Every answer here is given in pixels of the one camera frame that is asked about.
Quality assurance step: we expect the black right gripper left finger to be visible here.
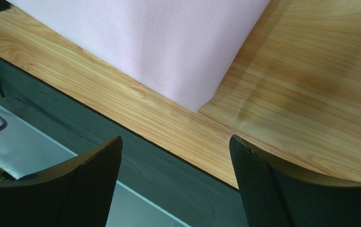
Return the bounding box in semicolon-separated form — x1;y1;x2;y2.
0;136;123;227

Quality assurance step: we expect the pink t shirt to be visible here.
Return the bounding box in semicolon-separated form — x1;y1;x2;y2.
12;0;268;112

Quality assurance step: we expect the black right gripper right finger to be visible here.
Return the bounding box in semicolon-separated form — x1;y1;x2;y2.
229;135;361;227

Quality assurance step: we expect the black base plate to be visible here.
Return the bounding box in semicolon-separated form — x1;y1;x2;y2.
0;47;249;227

